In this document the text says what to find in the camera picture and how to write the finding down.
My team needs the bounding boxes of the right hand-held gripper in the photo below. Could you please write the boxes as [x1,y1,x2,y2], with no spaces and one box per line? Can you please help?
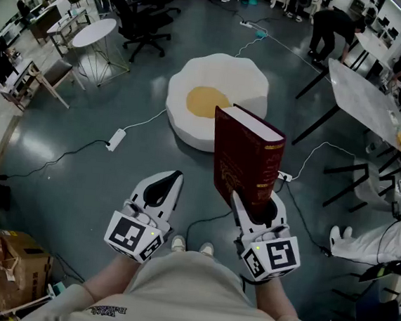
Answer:
[223,187,307,287]

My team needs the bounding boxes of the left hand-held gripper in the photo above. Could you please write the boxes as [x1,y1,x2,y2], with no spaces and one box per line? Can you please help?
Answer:
[101,164,185,268]

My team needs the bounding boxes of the dark red hardcover book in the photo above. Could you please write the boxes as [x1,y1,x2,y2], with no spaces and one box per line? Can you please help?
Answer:
[204,101,290,225]

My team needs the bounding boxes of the fried egg shaped cushion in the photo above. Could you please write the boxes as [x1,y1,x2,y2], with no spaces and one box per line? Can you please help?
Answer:
[161,48,273,159]

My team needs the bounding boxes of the person's left forearm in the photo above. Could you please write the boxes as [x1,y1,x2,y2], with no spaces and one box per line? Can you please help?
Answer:
[79,249,143,303]

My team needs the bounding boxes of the person's right forearm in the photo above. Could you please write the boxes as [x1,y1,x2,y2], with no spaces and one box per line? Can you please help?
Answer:
[250,276,303,321]

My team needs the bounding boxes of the person's left white shoe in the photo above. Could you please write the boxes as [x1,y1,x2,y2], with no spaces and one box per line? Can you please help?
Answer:
[170,234,188,253]

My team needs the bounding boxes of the person's white shoe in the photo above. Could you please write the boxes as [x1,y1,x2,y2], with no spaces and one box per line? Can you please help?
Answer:
[198,241,216,258]
[170,234,188,253]

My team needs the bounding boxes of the person's right white shoe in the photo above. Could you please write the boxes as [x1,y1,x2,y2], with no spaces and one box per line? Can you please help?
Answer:
[198,241,216,258]

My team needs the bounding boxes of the person's beige shirt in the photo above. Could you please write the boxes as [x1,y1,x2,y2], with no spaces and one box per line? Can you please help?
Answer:
[18,234,357,321]

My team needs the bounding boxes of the brown cardboard box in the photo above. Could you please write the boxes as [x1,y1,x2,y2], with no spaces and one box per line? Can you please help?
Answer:
[0,229,56,315]

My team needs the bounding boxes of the grey table with black legs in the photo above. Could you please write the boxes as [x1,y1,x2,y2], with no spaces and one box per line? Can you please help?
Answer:
[289,54,401,157]

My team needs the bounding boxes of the wooden chair with brown seat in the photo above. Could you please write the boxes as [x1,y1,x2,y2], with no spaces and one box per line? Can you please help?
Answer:
[32,56,89,110]

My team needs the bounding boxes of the white round table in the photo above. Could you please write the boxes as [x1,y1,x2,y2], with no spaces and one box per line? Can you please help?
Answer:
[67,14,136,90]

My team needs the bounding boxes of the black office chair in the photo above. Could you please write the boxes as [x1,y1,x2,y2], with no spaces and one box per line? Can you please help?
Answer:
[97,0,183,67]

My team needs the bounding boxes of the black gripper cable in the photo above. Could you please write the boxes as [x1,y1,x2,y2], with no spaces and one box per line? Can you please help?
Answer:
[237,273,259,286]

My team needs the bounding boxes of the black floor cable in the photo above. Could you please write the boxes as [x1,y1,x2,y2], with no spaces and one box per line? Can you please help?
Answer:
[0,129,112,192]

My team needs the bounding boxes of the black frame chair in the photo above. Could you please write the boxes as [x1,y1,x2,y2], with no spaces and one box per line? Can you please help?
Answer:
[319,157,401,217]

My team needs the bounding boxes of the long white floor cable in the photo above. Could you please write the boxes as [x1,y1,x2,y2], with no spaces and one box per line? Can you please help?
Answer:
[261,32,336,85]

